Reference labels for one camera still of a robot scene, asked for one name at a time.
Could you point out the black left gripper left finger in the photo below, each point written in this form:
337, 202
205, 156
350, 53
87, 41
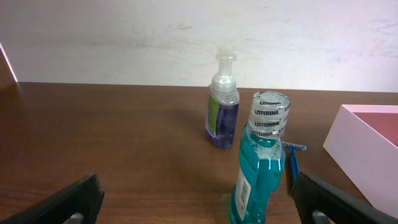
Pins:
83, 197

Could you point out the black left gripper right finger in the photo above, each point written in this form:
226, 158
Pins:
319, 202

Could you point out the teal Listerine mouthwash bottle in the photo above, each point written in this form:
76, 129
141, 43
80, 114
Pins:
261, 157

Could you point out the purple foaming soap pump bottle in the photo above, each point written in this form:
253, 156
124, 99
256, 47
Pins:
223, 102

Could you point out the blue disposable razor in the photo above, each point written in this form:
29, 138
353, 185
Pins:
294, 166

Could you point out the pink open cardboard box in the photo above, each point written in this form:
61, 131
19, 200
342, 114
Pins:
363, 142

